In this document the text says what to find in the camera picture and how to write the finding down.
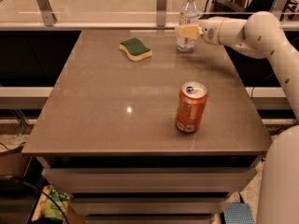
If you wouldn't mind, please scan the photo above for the green and yellow sponge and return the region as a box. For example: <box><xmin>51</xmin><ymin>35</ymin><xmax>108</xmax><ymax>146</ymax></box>
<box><xmin>120</xmin><ymin>38</ymin><xmax>152</xmax><ymax>62</ymax></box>

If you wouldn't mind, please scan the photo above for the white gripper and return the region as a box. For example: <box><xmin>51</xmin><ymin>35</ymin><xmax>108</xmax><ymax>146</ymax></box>
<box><xmin>175</xmin><ymin>17</ymin><xmax>225</xmax><ymax>45</ymax></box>

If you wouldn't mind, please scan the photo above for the orange soda can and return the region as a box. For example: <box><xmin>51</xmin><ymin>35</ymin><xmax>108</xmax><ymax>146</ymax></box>
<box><xmin>175</xmin><ymin>81</ymin><xmax>207</xmax><ymax>133</ymax></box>

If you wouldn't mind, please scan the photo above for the middle metal railing bracket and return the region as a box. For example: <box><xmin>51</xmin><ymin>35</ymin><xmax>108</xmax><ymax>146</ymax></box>
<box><xmin>156</xmin><ymin>0</ymin><xmax>167</xmax><ymax>27</ymax></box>

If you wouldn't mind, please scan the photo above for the black cable lower left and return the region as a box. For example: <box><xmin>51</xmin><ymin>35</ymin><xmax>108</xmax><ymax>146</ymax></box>
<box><xmin>0</xmin><ymin>175</ymin><xmax>70</xmax><ymax>224</ymax></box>

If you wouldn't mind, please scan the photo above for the green snack bag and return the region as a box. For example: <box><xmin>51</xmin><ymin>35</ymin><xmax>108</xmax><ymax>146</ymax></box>
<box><xmin>31</xmin><ymin>185</ymin><xmax>69</xmax><ymax>224</ymax></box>

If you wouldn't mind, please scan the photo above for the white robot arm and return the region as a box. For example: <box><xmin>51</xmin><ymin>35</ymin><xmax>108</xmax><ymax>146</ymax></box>
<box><xmin>175</xmin><ymin>11</ymin><xmax>299</xmax><ymax>224</ymax></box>

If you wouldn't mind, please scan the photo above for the blue perforated box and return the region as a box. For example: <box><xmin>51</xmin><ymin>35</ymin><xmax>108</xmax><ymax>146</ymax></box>
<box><xmin>223</xmin><ymin>203</ymin><xmax>254</xmax><ymax>224</ymax></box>

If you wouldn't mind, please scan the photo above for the grey drawer cabinet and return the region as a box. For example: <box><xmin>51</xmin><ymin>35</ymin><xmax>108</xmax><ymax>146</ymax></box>
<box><xmin>23</xmin><ymin>30</ymin><xmax>270</xmax><ymax>223</ymax></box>

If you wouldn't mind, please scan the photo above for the right metal railing bracket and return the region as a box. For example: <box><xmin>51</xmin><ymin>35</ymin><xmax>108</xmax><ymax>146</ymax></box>
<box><xmin>270</xmin><ymin>0</ymin><xmax>288</xmax><ymax>19</ymax></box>

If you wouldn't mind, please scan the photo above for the metal railing bracket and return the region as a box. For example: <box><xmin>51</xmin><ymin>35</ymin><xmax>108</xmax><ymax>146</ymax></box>
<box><xmin>36</xmin><ymin>0</ymin><xmax>57</xmax><ymax>26</ymax></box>
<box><xmin>270</xmin><ymin>0</ymin><xmax>288</xmax><ymax>19</ymax></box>
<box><xmin>156</xmin><ymin>0</ymin><xmax>167</xmax><ymax>27</ymax></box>

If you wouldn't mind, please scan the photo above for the left metal railing bracket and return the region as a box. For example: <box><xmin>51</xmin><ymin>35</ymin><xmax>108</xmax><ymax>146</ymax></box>
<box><xmin>36</xmin><ymin>0</ymin><xmax>57</xmax><ymax>26</ymax></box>

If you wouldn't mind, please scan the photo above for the clear plastic water bottle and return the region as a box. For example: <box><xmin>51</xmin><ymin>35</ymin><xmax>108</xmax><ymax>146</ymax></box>
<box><xmin>177</xmin><ymin>0</ymin><xmax>200</xmax><ymax>52</ymax></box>

